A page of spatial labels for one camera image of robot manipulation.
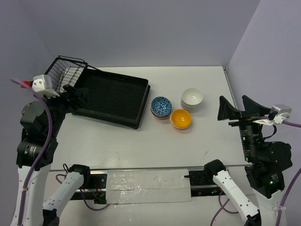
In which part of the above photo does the black mounting rail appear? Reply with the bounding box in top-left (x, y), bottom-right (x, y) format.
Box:
top-left (71, 170), bottom-right (221, 204)

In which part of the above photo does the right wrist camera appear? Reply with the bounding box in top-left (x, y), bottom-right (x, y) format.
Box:
top-left (253, 104), bottom-right (292, 126)

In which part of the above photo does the black wire dish rack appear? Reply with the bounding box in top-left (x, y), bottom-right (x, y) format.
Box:
top-left (45, 56), bottom-right (97, 93)

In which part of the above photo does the white taped sheet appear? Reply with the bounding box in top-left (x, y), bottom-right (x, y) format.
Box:
top-left (106, 169), bottom-right (191, 204)

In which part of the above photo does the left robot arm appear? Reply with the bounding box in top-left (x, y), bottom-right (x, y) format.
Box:
top-left (11, 85), bottom-right (92, 226)

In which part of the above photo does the blue patterned bowl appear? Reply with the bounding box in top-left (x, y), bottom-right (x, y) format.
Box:
top-left (151, 97), bottom-right (172, 115)

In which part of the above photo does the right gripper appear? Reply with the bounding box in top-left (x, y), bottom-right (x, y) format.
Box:
top-left (217, 92), bottom-right (270, 159)

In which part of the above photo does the black drainer tray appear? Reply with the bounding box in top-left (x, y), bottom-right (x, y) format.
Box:
top-left (72, 68), bottom-right (151, 129)

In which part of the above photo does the orange floral bowl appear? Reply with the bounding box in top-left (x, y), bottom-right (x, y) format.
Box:
top-left (150, 108), bottom-right (171, 119)

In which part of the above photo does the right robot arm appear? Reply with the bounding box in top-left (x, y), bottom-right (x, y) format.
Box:
top-left (204, 95), bottom-right (293, 226)

